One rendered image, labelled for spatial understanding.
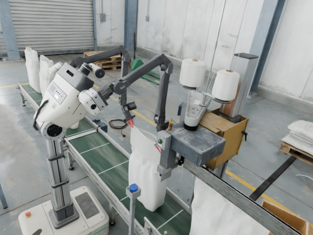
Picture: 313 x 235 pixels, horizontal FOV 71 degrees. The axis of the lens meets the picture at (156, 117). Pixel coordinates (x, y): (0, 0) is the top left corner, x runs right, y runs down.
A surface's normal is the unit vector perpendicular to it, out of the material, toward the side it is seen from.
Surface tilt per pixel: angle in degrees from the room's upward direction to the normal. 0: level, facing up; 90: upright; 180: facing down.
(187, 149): 90
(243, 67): 90
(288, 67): 90
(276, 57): 90
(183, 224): 0
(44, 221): 0
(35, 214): 0
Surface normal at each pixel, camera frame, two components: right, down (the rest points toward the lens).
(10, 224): 0.09, -0.88
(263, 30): -0.75, 0.25
